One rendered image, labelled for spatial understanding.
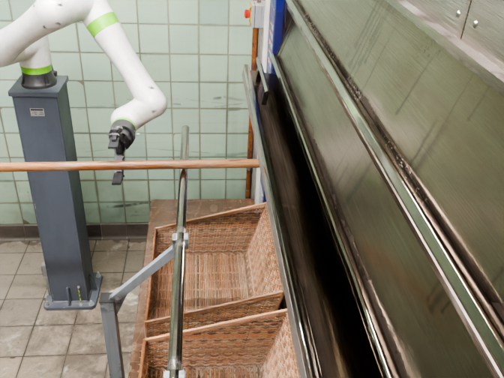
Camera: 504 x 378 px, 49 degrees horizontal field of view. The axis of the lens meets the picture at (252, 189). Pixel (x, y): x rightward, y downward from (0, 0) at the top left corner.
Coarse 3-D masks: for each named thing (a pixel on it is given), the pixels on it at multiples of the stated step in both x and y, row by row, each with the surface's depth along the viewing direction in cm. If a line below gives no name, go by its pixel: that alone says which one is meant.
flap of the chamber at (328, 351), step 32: (256, 96) 181; (288, 128) 163; (288, 160) 145; (288, 192) 131; (288, 224) 119; (320, 224) 121; (320, 256) 111; (288, 288) 101; (320, 288) 103; (320, 320) 95; (352, 320) 97; (320, 352) 89; (352, 352) 90
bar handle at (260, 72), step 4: (256, 60) 196; (260, 60) 196; (260, 64) 191; (260, 68) 188; (260, 72) 185; (256, 76) 191; (260, 76) 183; (264, 76) 181; (256, 80) 192; (260, 80) 192; (264, 80) 178; (264, 84) 175; (264, 88) 173; (268, 88) 172; (264, 92) 173; (268, 92) 170; (264, 96) 174; (264, 100) 174; (264, 104) 175
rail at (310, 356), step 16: (256, 112) 163; (256, 128) 155; (272, 176) 132; (272, 192) 125; (272, 208) 122; (288, 240) 110; (288, 256) 106; (288, 272) 102; (304, 304) 95; (304, 320) 91; (304, 336) 88; (304, 352) 86
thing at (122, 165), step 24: (0, 168) 177; (24, 168) 177; (48, 168) 178; (72, 168) 179; (96, 168) 180; (120, 168) 181; (144, 168) 182; (168, 168) 182; (192, 168) 183; (216, 168) 185
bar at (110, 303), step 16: (176, 224) 158; (176, 240) 151; (160, 256) 156; (176, 256) 145; (144, 272) 158; (176, 272) 140; (128, 288) 160; (176, 288) 134; (112, 304) 162; (176, 304) 130; (112, 320) 165; (176, 320) 125; (112, 336) 168; (176, 336) 121; (112, 352) 172; (176, 352) 117; (112, 368) 176; (176, 368) 114
